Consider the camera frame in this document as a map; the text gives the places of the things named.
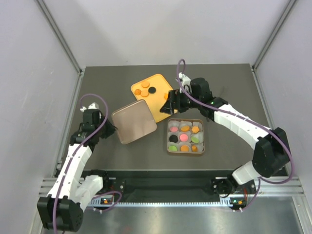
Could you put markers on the green cookie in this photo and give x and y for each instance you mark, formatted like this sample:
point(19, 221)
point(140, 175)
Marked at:
point(194, 139)
point(172, 148)

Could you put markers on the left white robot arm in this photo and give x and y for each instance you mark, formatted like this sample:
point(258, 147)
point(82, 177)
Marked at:
point(63, 207)

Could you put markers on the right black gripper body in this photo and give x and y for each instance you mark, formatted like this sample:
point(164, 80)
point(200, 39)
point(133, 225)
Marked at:
point(184, 103)

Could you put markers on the orange round cookie top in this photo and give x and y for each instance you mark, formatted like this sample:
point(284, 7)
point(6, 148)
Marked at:
point(145, 84)

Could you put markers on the brown flower cookie left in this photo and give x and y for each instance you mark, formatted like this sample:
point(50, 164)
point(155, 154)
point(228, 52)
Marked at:
point(137, 92)

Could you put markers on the orange plastic tray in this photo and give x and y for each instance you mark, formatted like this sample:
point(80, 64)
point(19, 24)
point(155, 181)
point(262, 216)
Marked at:
point(154, 101)

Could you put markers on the black sandwich cookie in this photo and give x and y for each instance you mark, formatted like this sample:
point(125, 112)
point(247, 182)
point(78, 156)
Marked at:
point(173, 138)
point(152, 90)

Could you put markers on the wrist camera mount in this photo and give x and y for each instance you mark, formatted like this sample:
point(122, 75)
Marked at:
point(92, 106)
point(185, 82)

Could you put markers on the round orange biscuit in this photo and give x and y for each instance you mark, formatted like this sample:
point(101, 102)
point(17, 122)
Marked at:
point(185, 128)

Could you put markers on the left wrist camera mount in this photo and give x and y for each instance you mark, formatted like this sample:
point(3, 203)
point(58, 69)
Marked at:
point(92, 106)

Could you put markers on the gold tin lid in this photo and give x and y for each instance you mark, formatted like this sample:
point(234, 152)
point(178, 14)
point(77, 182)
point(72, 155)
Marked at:
point(133, 121)

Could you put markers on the pink sandwich cookie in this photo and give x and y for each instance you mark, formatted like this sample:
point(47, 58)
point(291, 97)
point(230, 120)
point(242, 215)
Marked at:
point(174, 129)

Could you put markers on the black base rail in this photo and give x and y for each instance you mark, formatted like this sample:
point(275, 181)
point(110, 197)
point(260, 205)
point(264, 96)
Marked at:
point(165, 186)

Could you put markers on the gold cookie tin box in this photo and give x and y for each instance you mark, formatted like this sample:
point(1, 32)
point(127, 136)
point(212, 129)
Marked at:
point(200, 135)

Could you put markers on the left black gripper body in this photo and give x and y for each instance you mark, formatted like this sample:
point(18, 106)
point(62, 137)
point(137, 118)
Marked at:
point(107, 130)

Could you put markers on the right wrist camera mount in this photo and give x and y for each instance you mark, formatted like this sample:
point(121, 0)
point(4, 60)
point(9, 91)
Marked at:
point(185, 82)

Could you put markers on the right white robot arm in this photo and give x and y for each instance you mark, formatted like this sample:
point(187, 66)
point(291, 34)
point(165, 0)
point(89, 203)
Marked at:
point(270, 147)

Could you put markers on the small orange flower cookie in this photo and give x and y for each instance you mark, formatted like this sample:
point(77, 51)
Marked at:
point(194, 148)

